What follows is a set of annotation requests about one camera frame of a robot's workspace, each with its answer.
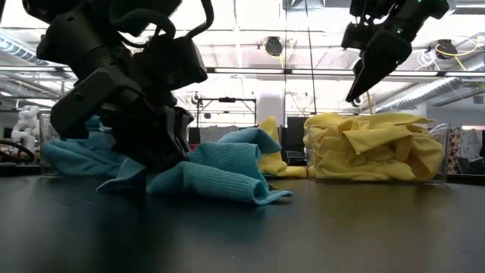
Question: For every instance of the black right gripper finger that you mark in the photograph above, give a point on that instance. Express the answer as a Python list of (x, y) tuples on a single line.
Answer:
[(382, 64)]

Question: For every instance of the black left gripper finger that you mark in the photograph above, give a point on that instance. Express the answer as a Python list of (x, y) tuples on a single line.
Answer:
[(151, 144), (185, 129)]

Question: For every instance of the teal microfiber towel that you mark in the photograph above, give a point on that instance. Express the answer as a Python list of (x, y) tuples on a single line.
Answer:
[(94, 123)]

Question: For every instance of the blue microfiber towel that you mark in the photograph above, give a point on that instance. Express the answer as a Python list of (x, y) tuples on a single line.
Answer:
[(227, 170), (76, 159)]

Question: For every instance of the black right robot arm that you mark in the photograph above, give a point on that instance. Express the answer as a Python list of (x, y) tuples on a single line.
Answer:
[(435, 7)]

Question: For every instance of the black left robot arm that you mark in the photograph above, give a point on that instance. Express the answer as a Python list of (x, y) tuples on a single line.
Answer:
[(76, 22)]

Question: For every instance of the grey cloth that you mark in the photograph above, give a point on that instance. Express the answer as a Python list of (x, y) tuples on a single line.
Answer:
[(216, 132)]

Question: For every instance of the clear plastic basket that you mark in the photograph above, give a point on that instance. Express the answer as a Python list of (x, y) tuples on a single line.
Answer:
[(45, 125), (443, 136)]

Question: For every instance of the white robot figure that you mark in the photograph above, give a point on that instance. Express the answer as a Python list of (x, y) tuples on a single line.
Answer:
[(28, 121)]

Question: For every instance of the dotted fabric panel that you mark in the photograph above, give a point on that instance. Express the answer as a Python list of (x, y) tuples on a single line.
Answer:
[(455, 144)]

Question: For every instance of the black monitor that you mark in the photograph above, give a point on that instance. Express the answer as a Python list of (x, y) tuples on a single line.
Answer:
[(297, 132)]

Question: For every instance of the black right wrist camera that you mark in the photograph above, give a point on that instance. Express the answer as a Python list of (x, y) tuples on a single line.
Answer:
[(358, 36)]

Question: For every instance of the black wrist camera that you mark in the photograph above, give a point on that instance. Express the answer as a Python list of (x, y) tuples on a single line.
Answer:
[(170, 62), (358, 36)]

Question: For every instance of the black metal frame rig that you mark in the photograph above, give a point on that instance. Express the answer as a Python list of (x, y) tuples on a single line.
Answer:
[(227, 99)]

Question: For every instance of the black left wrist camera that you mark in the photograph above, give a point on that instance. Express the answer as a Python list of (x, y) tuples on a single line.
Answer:
[(170, 62)]

